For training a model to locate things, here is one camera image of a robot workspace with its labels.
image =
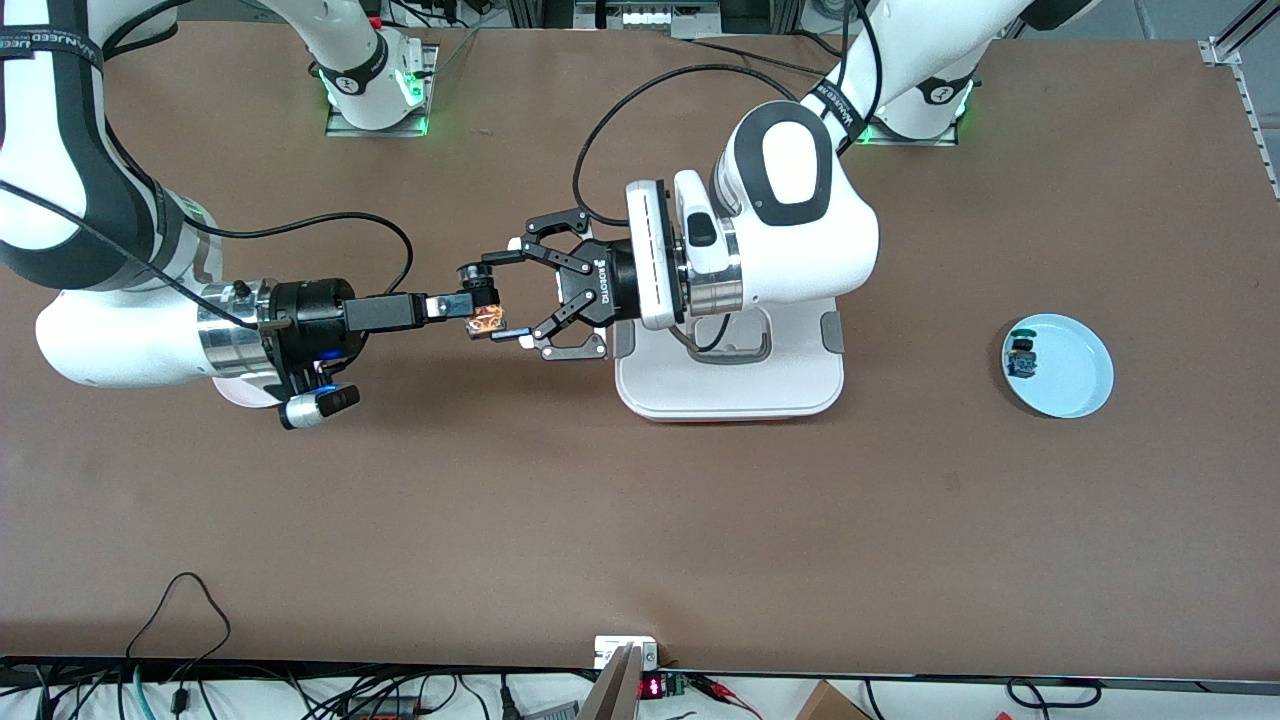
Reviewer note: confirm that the white lunch box grey clips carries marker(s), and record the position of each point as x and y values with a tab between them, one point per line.
730	390

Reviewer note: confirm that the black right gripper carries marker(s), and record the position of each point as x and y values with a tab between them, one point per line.
312	320

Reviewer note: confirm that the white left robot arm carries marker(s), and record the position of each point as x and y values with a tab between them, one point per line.
800	230

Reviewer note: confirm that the small white metal bracket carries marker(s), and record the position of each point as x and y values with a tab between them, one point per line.
610	648

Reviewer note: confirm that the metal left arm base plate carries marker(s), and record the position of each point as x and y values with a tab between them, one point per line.
930	142

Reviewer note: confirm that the aluminium frame rail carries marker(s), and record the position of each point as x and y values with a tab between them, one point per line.
1222	50

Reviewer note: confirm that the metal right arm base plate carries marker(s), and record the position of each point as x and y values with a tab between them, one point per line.
335	127

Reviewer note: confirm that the light blue round plate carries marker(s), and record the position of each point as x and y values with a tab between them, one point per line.
1075	370

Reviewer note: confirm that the brown cardboard box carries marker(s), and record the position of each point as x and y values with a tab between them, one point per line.
830	705

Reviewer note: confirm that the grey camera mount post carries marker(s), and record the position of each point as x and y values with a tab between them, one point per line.
615	695

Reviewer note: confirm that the pink round plate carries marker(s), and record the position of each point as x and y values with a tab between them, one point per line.
245	395

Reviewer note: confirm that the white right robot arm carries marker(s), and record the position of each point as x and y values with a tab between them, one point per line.
110	340

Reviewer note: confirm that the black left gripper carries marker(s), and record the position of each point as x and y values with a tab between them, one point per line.
612	283

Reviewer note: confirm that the grey power strip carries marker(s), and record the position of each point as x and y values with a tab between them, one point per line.
650	17

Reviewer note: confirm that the red digit display module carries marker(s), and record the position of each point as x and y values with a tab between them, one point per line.
652	687

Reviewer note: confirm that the orange push-button switch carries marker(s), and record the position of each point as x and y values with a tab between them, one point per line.
485	320

